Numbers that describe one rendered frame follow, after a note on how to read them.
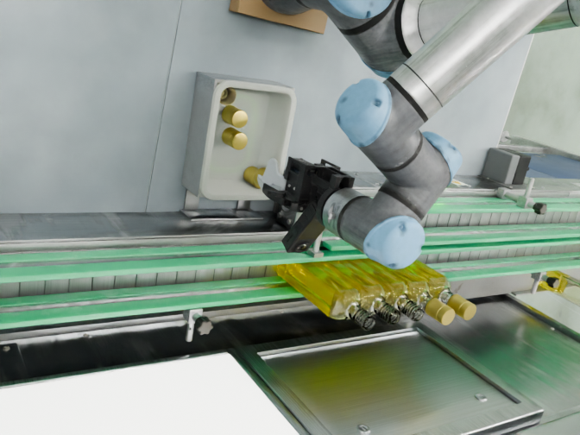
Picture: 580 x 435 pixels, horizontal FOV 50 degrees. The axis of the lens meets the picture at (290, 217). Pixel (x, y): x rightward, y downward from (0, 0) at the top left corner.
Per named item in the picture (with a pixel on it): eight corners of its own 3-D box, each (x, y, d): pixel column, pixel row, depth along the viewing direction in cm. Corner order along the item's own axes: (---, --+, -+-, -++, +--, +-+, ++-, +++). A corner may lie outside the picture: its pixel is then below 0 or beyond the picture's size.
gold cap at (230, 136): (223, 126, 119) (233, 132, 116) (238, 127, 121) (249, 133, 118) (220, 144, 120) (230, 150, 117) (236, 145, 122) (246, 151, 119)
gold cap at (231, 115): (223, 104, 118) (233, 109, 114) (239, 106, 120) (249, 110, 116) (219, 122, 119) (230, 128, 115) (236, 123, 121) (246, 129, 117)
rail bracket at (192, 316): (161, 319, 115) (190, 358, 105) (166, 286, 113) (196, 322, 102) (181, 318, 117) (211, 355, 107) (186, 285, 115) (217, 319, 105)
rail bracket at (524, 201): (492, 196, 154) (537, 215, 144) (501, 168, 152) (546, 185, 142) (502, 196, 157) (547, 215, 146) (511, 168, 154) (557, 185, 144)
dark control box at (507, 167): (479, 174, 168) (504, 185, 162) (488, 146, 166) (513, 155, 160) (499, 175, 173) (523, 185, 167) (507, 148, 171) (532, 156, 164)
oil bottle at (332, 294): (274, 274, 125) (337, 325, 109) (280, 249, 123) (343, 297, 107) (298, 272, 128) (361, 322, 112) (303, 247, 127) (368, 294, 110)
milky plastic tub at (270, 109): (180, 185, 121) (199, 200, 114) (197, 70, 114) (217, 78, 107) (257, 186, 131) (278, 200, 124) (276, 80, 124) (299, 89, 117)
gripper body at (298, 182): (322, 157, 105) (366, 179, 96) (311, 204, 108) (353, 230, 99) (284, 154, 101) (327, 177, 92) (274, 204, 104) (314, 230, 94)
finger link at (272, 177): (264, 150, 110) (299, 166, 104) (258, 182, 112) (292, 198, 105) (250, 150, 108) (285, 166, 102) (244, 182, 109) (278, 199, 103)
